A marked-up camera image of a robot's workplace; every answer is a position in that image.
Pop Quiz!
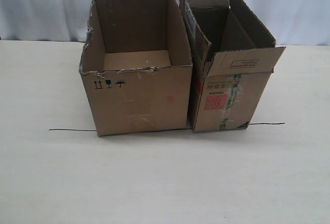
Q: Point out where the wide cardboard box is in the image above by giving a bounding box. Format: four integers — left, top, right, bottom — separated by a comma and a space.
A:
79, 0, 193, 136

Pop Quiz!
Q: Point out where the white curtain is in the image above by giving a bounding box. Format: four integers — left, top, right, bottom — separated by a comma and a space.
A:
1, 0, 329, 45

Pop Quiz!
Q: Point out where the black line on table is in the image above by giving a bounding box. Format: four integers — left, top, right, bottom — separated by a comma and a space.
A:
49, 122, 285, 132

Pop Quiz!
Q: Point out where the narrow cardboard box with flaps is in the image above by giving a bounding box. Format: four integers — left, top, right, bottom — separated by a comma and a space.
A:
179, 0, 285, 132

